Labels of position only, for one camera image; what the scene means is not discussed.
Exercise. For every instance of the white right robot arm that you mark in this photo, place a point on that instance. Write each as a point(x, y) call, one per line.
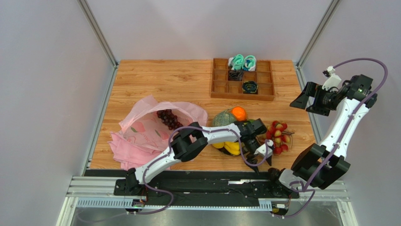
point(321, 164)

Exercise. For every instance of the black rimmed plate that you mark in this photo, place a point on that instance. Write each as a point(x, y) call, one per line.
point(224, 151)

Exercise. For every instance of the fake yellow lemon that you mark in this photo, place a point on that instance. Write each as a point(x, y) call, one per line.
point(218, 145)

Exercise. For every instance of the wooden compartment tray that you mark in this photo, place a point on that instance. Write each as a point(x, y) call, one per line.
point(221, 87)

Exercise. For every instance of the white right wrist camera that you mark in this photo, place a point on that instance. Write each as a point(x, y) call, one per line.
point(333, 80)

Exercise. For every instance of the dark blue yellow rolled sock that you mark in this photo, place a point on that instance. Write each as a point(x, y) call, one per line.
point(250, 87)

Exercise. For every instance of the black patterned rolled sock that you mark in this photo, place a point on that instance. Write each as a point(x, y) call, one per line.
point(235, 75)

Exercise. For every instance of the fake yellow bell pepper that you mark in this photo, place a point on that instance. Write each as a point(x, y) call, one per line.
point(233, 148)

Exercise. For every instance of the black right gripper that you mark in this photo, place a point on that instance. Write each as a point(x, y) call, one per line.
point(312, 98)

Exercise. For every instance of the pink folded cloth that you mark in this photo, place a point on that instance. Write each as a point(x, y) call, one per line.
point(138, 150)

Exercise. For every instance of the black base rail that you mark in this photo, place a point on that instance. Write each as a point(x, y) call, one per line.
point(201, 189)

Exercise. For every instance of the fake dark grapes bunch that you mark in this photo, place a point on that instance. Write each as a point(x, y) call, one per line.
point(169, 119)

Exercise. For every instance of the pink plastic bag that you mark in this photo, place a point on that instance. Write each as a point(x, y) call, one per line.
point(143, 118)

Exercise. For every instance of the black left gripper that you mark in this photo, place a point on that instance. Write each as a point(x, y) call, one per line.
point(251, 157)

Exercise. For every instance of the fake dark plum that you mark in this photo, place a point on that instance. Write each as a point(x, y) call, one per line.
point(274, 174)

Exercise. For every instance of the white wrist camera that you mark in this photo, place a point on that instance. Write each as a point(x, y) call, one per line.
point(333, 80)
point(265, 149)

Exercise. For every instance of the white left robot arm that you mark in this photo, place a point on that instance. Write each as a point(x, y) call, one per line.
point(187, 142)

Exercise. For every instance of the fake green netted melon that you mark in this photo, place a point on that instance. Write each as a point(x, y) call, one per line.
point(223, 118)

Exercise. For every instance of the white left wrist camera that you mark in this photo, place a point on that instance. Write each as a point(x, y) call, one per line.
point(265, 149)

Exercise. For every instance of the teal white rolled sock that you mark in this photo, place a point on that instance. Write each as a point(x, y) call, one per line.
point(236, 62)

